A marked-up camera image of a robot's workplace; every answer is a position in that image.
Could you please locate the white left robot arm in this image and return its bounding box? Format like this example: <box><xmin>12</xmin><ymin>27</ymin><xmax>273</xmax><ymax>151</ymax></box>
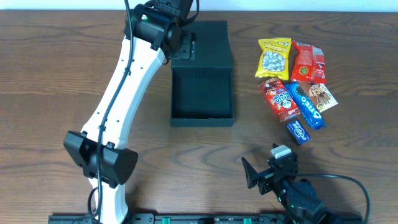
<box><xmin>59</xmin><ymin>1</ymin><xmax>200</xmax><ymax>223</ymax></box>

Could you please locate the blue Eclipse gum pack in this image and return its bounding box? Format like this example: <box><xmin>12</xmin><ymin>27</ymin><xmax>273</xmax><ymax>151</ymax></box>
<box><xmin>286</xmin><ymin>119</ymin><xmax>311</xmax><ymax>145</ymax></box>

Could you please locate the blue Oreo cookie pack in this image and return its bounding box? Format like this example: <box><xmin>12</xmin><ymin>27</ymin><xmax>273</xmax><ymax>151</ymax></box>
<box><xmin>285</xmin><ymin>82</ymin><xmax>326</xmax><ymax>129</ymax></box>

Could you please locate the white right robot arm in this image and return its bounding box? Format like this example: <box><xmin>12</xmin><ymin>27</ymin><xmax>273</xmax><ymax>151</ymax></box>
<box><xmin>241</xmin><ymin>152</ymin><xmax>344</xmax><ymax>223</ymax></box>

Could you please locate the red snack bag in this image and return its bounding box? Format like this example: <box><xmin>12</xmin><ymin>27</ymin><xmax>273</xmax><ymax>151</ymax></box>
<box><xmin>292</xmin><ymin>40</ymin><xmax>326</xmax><ymax>84</ymax></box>

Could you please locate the red Hello Panda box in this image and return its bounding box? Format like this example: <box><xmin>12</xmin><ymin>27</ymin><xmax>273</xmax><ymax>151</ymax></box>
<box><xmin>258</xmin><ymin>78</ymin><xmax>301</xmax><ymax>122</ymax></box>

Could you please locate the black gift box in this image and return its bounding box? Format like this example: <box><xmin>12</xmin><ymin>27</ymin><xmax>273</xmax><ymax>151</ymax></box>
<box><xmin>170</xmin><ymin>21</ymin><xmax>234</xmax><ymax>127</ymax></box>

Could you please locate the brown Pocky box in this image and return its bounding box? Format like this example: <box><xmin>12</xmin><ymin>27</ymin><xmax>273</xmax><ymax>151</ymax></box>
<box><xmin>297</xmin><ymin>81</ymin><xmax>338</xmax><ymax>113</ymax></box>

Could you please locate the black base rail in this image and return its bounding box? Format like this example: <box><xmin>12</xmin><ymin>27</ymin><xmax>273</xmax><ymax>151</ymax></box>
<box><xmin>48</xmin><ymin>213</ymin><xmax>363</xmax><ymax>224</ymax></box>

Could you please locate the yellow nut snack bag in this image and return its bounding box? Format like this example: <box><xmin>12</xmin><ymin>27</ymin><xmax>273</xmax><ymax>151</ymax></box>
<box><xmin>255</xmin><ymin>37</ymin><xmax>292</xmax><ymax>80</ymax></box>

